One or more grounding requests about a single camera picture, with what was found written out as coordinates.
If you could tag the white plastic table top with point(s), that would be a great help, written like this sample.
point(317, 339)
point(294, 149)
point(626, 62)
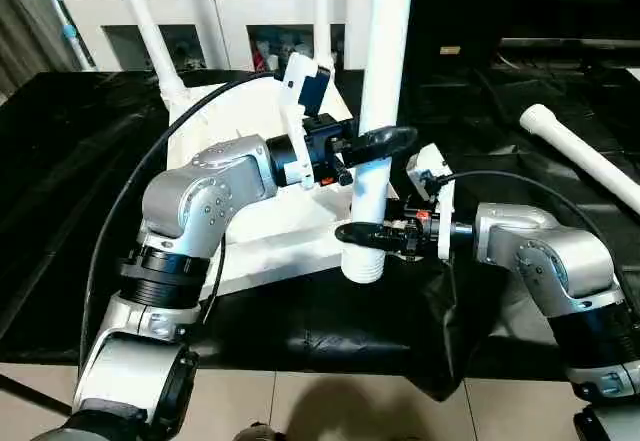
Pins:
point(280, 231)

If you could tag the white plastic table leg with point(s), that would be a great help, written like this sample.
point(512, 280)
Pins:
point(145, 21)
point(580, 156)
point(322, 11)
point(385, 41)

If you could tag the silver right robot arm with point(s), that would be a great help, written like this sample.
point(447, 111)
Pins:
point(550, 251)

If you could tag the small red bottle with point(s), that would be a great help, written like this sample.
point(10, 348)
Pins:
point(262, 61)

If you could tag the dark cabinet with yellow label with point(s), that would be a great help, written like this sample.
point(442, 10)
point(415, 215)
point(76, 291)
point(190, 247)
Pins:
point(520, 1)

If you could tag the black horizontal bar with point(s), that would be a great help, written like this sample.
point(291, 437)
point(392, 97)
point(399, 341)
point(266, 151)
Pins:
point(570, 42)

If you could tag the grey round robot part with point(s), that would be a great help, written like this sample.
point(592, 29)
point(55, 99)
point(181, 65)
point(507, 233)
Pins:
point(262, 433)

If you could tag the white flat board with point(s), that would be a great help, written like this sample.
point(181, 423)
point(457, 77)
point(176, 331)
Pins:
point(634, 72)

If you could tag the black work mat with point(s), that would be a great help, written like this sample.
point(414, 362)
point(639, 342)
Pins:
point(50, 211)

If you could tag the white and teal pole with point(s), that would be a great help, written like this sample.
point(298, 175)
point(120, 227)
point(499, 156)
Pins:
point(65, 21)

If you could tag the grey curtain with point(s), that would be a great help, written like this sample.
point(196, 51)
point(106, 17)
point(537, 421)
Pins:
point(20, 31)

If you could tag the black slanted floor rod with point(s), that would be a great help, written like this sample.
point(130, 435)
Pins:
point(35, 393)

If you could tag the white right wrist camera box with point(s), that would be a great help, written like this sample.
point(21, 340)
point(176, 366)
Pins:
point(440, 191)

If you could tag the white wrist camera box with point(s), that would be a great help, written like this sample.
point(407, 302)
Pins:
point(300, 81)
point(440, 191)

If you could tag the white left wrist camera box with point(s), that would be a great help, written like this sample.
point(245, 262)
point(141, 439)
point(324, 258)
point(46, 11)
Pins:
point(300, 81)

